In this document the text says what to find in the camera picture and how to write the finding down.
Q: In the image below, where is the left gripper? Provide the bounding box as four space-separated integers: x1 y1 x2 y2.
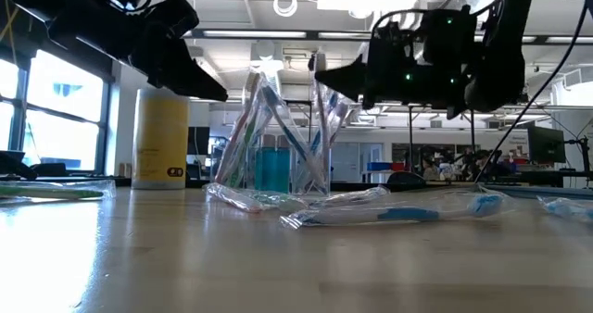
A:
128 23 230 104

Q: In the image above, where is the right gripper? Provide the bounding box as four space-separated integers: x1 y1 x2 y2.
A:
314 9 478 119

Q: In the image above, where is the blue white toothbrush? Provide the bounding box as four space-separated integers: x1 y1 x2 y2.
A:
536 194 593 224
308 185 392 210
279 193 527 231
308 90 347 184

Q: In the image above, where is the clear plastic cup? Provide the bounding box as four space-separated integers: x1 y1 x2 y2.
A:
260 83 331 194

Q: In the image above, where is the clear acrylic box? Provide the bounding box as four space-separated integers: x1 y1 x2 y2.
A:
215 131 334 196

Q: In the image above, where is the red white toothbrush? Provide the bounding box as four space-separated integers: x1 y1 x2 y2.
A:
203 182 264 214

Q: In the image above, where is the yellow wipes canister white lid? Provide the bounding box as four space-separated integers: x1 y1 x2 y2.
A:
132 87 191 191

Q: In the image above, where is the ceiling light strip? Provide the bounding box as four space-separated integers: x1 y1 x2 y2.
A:
203 30 308 39

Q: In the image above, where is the blue storage bin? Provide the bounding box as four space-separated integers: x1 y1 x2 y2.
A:
367 161 402 172

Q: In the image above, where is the black framed window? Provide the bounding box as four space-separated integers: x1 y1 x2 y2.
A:
0 48 110 175

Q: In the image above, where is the black computer monitor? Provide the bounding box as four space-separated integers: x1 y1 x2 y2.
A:
527 126 567 165

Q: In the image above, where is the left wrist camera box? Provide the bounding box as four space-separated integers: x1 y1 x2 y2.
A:
145 0 201 40

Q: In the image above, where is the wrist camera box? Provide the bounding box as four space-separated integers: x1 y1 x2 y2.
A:
145 0 201 40
420 7 478 67

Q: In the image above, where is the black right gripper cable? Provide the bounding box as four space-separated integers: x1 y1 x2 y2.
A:
370 8 435 34

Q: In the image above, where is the white coiled cable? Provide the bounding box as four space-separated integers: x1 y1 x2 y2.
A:
272 0 298 19

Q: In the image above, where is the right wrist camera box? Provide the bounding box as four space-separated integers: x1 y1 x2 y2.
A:
420 7 478 67

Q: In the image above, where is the black aluminium table frame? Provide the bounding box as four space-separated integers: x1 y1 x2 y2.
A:
0 176 593 201

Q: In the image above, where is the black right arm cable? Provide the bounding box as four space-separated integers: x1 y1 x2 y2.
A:
474 2 589 184

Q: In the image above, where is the black ceiling camera rig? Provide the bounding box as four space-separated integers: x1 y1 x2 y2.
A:
503 92 531 106

